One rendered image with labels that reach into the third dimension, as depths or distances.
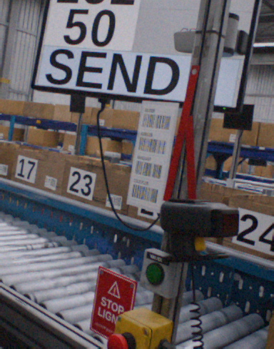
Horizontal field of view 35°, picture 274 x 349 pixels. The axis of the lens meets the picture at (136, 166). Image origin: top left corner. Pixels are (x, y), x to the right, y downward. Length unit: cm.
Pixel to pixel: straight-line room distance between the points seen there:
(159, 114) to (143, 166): 10
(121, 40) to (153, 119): 24
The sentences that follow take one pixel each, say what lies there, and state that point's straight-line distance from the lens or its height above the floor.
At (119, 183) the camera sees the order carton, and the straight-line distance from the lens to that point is 167.
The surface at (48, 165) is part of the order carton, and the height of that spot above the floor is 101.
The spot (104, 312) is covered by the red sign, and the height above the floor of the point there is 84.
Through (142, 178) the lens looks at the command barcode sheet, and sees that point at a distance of 80.
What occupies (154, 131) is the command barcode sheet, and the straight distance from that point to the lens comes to 80.
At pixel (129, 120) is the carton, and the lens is 785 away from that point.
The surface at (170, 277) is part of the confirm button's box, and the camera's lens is 75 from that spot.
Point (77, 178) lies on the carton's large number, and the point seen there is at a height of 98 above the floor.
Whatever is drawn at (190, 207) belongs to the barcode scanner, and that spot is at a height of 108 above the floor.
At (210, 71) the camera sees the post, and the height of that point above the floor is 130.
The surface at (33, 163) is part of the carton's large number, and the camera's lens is 209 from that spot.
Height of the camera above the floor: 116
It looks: 3 degrees down
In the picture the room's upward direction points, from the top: 9 degrees clockwise
